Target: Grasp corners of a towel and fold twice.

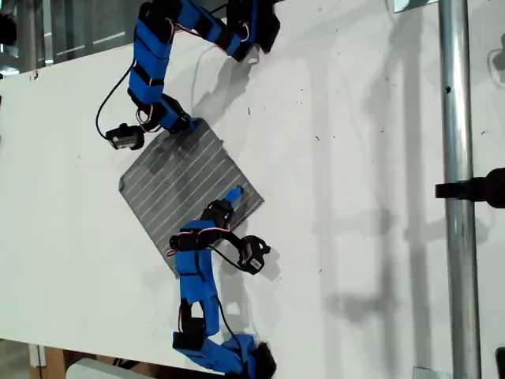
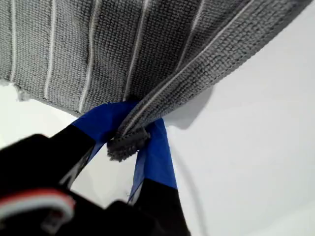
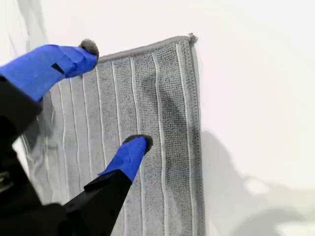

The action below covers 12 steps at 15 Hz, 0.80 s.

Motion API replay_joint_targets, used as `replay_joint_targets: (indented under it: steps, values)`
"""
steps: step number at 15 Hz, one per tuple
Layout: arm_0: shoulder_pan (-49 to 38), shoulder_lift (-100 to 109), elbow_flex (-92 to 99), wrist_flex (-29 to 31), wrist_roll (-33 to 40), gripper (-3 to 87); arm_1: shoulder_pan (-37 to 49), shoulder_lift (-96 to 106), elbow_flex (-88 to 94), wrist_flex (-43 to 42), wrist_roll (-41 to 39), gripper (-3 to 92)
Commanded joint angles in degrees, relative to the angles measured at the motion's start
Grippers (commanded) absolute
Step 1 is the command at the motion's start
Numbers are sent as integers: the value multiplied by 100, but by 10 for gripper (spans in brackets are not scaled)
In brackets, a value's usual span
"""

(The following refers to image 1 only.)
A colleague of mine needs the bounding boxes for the wooden table leg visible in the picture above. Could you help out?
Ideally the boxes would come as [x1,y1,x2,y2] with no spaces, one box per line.
[29,344,66,379]

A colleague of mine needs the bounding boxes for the black round object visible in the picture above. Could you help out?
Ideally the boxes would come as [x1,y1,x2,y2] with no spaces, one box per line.
[0,14,18,45]

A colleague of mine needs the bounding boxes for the grey white-striped towel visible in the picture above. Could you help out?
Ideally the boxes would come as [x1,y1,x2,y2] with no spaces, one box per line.
[118,117,267,280]

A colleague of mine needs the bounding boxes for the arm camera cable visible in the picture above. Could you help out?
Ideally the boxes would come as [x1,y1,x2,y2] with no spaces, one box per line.
[208,243,246,341]
[95,58,137,141]

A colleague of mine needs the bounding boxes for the steel post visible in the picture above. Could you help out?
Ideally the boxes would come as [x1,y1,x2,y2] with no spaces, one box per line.
[437,0,483,379]

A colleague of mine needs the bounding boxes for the black clamp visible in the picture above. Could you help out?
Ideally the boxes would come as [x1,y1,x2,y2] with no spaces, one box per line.
[435,167,505,209]

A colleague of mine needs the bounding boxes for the white box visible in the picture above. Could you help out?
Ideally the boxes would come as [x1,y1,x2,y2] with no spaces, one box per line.
[65,358,140,379]

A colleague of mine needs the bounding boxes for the arm camera box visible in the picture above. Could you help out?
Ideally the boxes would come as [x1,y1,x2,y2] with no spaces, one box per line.
[106,122,144,152]
[238,235,271,275]

